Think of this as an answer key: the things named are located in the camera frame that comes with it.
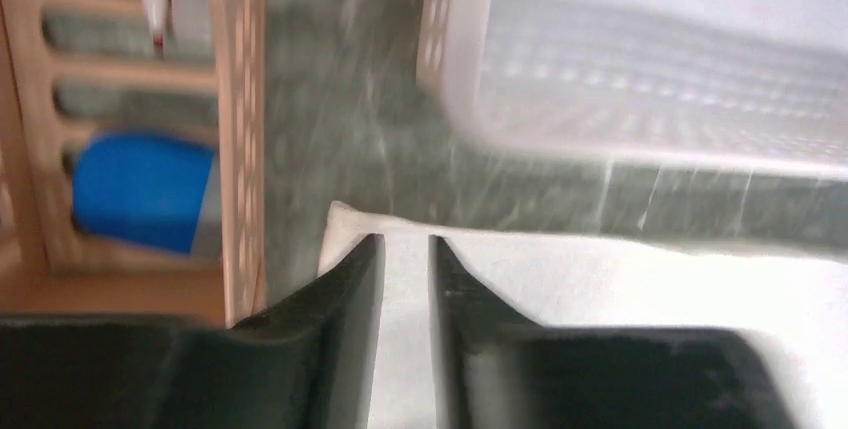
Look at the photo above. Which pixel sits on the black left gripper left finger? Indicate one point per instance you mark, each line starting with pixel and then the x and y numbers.
pixel 304 362

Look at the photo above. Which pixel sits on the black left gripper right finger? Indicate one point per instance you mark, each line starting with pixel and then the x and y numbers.
pixel 496 368

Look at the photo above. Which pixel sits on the white towel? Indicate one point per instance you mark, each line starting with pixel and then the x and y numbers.
pixel 792 307

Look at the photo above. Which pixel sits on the blue object in organizer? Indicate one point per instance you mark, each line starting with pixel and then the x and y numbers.
pixel 151 190

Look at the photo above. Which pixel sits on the orange plastic file organizer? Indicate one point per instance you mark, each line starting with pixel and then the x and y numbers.
pixel 47 264

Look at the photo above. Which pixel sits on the white plastic basket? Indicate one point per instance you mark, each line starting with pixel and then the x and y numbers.
pixel 738 85

